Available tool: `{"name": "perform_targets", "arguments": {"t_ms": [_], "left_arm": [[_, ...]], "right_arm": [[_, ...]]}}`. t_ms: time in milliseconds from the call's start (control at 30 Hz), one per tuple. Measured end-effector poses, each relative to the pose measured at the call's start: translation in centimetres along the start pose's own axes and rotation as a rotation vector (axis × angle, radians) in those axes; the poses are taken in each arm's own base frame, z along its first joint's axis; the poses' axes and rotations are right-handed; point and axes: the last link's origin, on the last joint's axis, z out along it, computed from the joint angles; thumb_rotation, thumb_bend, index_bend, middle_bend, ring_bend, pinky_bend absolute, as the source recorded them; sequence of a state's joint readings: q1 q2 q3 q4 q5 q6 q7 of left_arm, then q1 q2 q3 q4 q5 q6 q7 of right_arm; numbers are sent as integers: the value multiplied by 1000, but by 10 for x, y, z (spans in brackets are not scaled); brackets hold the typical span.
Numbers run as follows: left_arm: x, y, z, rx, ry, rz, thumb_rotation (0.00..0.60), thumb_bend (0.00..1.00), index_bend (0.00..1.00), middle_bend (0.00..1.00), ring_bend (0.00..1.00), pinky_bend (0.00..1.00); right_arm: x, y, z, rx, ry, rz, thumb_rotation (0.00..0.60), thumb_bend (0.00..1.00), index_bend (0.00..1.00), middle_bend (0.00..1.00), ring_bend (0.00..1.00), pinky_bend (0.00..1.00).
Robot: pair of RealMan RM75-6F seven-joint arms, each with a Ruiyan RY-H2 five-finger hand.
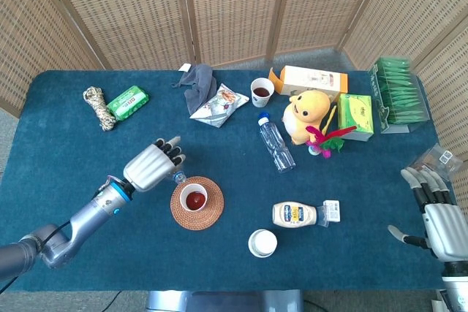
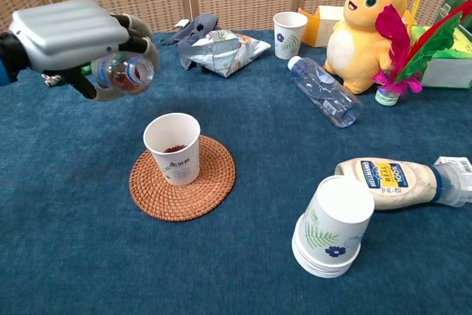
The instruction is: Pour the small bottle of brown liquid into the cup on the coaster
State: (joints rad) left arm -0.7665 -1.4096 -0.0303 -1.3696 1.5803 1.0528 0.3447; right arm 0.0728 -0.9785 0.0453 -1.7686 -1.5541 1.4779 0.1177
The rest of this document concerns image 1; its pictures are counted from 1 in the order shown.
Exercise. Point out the yellow plush toy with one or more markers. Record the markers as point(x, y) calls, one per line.
point(305, 114)

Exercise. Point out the green tissue pack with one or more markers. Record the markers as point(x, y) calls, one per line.
point(128, 103)

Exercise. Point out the round woven rattan coaster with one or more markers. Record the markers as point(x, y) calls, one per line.
point(215, 213)

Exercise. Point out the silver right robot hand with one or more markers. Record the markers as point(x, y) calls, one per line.
point(446, 229)

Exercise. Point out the paper cup with green print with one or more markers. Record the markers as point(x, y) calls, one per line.
point(195, 200)

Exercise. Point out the silver snack bag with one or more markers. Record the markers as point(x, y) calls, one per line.
point(219, 107)

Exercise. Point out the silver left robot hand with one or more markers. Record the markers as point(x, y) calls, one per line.
point(148, 167)

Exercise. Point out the paper cup with flower print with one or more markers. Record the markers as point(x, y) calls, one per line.
point(262, 99)

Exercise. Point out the woven folding screen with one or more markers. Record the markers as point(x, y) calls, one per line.
point(128, 8)

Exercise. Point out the orange and white carton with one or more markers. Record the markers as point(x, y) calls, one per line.
point(311, 79)

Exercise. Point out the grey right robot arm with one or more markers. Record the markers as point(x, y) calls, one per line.
point(457, 288)

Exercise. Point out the clear box of green sachets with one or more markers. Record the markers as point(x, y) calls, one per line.
point(398, 96)

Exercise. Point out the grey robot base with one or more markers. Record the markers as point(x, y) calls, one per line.
point(219, 301)

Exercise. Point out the colourful feather shuttlecock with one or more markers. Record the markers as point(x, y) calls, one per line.
point(325, 140)

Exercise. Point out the blue table cloth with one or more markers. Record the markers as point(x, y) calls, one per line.
point(128, 253)

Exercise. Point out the small dark drink bottle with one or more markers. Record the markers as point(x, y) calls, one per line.
point(178, 177)

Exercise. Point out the clear water bottle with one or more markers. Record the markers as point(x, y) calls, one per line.
point(276, 142)

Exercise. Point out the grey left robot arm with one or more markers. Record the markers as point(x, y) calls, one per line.
point(87, 213)

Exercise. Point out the clear plastic packet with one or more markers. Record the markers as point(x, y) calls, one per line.
point(440, 158)

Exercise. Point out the mayonnaise squeeze bottle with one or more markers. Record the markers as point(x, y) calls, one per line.
point(292, 214)

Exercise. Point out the crumpled grey cloth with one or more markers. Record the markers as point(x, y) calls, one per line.
point(199, 87)

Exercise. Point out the green yellow tissue box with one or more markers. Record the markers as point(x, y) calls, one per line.
point(356, 116)

